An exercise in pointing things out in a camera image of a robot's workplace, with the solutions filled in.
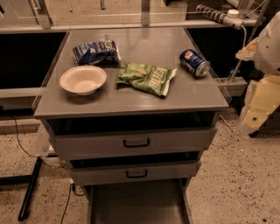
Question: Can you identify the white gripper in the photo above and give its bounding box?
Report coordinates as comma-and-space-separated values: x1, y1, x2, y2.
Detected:
235, 11, 280, 134

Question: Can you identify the green jalapeno chip bag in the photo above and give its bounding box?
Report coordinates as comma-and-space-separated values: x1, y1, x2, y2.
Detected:
115, 61, 177, 97

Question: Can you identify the grey drawer cabinet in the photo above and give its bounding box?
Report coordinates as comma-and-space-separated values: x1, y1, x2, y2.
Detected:
32, 26, 230, 224

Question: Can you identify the blue chip bag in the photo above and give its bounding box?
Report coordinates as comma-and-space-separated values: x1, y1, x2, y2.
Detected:
73, 39, 121, 66

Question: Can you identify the bottom open grey drawer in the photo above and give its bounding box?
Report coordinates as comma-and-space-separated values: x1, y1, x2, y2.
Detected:
87, 179, 194, 224

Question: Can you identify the top grey drawer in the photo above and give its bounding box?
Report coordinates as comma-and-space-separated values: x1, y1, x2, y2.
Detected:
49, 127, 217, 160

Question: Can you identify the middle grey drawer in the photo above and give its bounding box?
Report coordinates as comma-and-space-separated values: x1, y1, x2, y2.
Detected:
70, 160, 201, 186

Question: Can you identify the blue soda can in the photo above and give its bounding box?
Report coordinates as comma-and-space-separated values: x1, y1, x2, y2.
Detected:
179, 49, 210, 77

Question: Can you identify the white power strip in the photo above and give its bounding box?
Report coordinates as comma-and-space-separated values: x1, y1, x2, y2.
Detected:
196, 4, 243, 30

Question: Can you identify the white paper bowl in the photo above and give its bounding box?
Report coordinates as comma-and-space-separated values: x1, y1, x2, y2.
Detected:
59, 66, 107, 95

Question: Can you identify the black metal table leg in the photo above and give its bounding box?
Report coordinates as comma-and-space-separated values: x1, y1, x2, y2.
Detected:
0, 157, 43, 222

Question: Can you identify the black floor cable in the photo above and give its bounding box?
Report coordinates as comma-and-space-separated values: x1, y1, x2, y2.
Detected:
10, 115, 68, 170

